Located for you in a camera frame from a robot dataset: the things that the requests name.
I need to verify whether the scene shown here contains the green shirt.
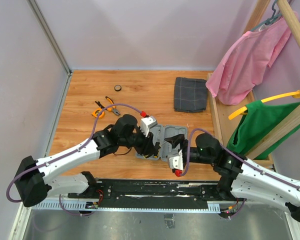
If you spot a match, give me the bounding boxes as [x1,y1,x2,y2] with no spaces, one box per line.
[226,100,300,155]

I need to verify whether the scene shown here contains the yellow clothes hanger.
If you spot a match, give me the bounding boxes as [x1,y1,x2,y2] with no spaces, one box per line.
[228,90,300,120]

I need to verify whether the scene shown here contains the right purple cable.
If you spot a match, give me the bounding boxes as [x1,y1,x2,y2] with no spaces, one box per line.
[174,128,300,221]

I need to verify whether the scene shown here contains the yellow tape measure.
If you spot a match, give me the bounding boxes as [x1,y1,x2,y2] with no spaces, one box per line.
[91,108,106,119]

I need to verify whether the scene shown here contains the dark grey checked cloth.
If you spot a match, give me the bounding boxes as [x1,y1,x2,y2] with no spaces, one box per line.
[173,77,208,113]

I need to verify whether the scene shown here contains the wooden clothes rack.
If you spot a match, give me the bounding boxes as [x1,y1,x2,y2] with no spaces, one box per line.
[208,0,300,160]

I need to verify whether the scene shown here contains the pink shirt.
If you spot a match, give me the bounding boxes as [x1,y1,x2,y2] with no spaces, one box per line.
[206,17,291,106]

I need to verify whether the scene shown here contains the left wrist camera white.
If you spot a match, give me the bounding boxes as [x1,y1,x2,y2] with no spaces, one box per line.
[140,116,158,137]

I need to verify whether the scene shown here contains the grey plastic tool case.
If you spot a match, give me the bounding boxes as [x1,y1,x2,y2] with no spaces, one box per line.
[148,124,188,162]

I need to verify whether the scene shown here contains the teal clothes hanger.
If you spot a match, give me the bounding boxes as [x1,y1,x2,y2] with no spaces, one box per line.
[249,0,283,32]

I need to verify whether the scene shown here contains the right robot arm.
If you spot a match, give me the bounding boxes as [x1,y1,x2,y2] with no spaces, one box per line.
[165,133,300,223]

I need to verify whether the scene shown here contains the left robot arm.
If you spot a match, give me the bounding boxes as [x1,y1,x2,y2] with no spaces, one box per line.
[14,114,160,207]

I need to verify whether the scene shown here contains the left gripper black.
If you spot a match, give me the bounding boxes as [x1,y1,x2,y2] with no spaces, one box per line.
[119,126,158,156]

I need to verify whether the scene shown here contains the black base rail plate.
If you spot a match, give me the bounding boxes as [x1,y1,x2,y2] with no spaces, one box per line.
[67,178,237,210]

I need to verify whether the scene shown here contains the orange black pliers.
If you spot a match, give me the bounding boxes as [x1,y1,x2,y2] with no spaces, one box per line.
[95,96,121,117]

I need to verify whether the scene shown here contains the flathead screwdriver black yellow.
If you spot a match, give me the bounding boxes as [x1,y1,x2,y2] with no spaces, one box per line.
[144,129,161,159]

